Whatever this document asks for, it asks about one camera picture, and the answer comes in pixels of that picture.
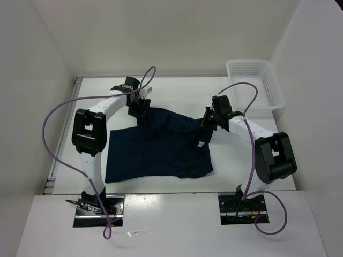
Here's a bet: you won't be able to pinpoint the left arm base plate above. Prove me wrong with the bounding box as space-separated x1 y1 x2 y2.
68 195 125 228

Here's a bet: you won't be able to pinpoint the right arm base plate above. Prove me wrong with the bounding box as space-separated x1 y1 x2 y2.
218 193 269 225

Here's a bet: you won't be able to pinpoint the white plastic basket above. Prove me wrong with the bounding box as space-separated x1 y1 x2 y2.
226 59 285 112

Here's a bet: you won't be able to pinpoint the purple cable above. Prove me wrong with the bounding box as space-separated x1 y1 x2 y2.
42 66 158 239
217 82 288 235

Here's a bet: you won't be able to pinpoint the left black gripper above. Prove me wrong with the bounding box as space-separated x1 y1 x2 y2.
126 95 151 122

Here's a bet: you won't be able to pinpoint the aluminium table edge rail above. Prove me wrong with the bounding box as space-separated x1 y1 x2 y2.
43 77 84 195

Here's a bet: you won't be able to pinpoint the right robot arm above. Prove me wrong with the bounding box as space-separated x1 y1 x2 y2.
200 95 297 210

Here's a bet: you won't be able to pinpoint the navy blue shorts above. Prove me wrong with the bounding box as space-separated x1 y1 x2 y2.
105 107 213 183

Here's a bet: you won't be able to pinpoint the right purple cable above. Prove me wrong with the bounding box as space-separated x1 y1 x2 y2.
217 82 288 235

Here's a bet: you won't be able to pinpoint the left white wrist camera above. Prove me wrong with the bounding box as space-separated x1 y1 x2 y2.
139 86 152 99

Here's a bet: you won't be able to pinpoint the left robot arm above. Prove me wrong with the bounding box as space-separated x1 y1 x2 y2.
72 77 152 214

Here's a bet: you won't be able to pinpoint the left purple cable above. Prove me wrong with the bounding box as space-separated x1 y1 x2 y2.
42 66 158 239

